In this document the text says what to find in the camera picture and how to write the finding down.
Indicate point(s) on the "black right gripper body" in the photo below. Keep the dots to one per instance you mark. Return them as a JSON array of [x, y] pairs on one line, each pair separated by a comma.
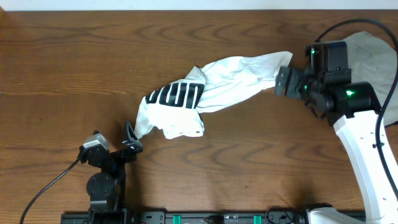
[[300, 86]]

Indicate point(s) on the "grey garment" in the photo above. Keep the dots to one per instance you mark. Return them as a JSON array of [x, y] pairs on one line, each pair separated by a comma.
[[372, 60]]

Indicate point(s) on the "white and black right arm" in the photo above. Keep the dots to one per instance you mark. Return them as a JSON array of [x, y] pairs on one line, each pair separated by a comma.
[[354, 111]]

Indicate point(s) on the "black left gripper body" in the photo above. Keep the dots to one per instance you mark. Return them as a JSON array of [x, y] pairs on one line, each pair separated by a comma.
[[128, 149]]

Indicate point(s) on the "white t-shirt with black print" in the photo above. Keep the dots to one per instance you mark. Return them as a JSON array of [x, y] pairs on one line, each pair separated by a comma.
[[176, 107]]

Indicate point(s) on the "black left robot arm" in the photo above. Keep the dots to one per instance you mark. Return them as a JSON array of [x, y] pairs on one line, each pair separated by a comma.
[[107, 188]]

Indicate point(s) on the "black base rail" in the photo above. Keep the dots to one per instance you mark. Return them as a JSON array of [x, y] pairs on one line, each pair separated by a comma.
[[273, 216]]

